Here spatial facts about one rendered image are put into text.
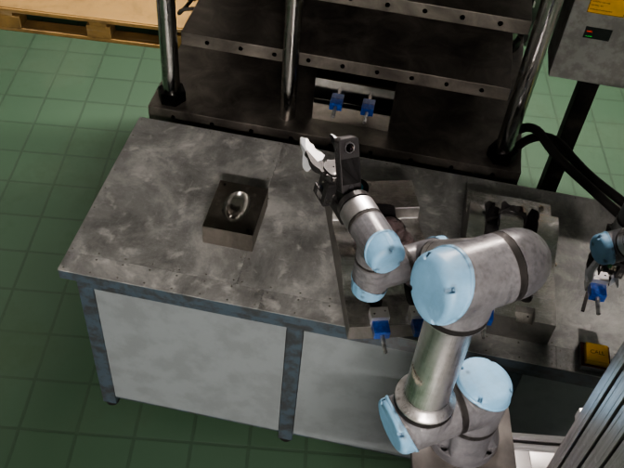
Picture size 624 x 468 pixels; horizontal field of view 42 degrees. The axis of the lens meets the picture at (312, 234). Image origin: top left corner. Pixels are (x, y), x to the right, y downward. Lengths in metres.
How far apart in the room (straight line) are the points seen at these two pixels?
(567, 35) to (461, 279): 1.57
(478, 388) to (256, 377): 1.15
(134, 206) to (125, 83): 1.87
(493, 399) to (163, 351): 1.32
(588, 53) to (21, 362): 2.24
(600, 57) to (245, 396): 1.57
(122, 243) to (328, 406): 0.85
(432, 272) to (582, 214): 1.52
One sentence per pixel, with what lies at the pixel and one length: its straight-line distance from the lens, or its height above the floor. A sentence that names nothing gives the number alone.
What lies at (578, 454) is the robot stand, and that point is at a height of 1.34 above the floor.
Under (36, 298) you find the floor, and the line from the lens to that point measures 3.37.
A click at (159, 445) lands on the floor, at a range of 2.94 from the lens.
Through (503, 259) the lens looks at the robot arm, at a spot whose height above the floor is 1.68.
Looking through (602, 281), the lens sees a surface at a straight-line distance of 2.32.
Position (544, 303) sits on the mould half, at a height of 0.89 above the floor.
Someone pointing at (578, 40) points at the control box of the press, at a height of 1.22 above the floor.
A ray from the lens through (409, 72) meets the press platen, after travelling 2.70.
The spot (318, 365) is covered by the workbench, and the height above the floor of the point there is 0.51.
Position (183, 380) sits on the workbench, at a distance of 2.75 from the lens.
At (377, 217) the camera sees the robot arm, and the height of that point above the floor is 1.47.
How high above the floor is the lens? 2.58
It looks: 47 degrees down
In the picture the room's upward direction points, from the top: 6 degrees clockwise
